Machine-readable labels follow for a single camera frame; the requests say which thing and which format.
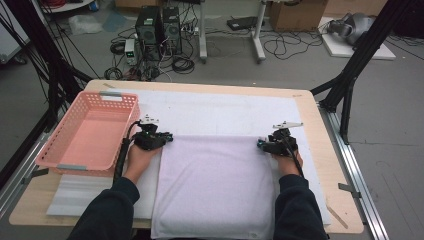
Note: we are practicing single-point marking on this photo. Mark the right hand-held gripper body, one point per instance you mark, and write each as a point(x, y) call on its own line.
point(281, 143)

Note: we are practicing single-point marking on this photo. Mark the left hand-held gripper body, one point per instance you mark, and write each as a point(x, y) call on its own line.
point(148, 138)

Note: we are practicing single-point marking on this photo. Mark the pink plastic basket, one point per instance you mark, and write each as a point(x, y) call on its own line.
point(90, 140)

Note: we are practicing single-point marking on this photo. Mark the white printed blanket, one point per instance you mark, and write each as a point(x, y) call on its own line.
point(213, 186)

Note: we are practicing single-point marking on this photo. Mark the person's right hand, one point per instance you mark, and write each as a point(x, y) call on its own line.
point(288, 165)

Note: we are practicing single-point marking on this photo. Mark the white grid mat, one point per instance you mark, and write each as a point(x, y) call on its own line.
point(216, 113)

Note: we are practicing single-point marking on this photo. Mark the white power supply unit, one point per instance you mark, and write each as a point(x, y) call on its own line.
point(130, 51)

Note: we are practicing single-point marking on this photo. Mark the black computer tower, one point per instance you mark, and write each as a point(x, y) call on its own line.
point(172, 30)
point(148, 31)

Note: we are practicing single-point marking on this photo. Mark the white desk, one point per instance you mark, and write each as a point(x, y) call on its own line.
point(256, 36)

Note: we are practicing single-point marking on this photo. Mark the white foam board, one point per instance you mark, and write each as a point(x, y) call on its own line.
point(340, 48)

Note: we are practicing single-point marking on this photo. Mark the black flat device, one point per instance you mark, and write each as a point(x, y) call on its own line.
point(241, 22)

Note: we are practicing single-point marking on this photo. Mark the open cardboard box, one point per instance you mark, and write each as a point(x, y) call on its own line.
point(296, 15)

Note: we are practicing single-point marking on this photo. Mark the clear plastic bag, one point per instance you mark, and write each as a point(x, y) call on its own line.
point(85, 25)

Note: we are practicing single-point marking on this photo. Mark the grey helmet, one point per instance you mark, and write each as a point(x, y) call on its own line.
point(353, 26)

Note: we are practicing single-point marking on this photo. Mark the white round table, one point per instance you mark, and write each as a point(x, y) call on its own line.
point(66, 6)

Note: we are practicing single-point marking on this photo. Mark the metal bracket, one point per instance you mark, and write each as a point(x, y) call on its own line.
point(349, 189)
point(35, 175)

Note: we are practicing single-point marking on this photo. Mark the aluminium rail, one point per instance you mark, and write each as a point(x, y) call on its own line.
point(360, 186)
point(16, 190)

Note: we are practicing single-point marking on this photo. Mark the black metal frame post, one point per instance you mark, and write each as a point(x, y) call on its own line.
point(50, 66)
point(360, 56)

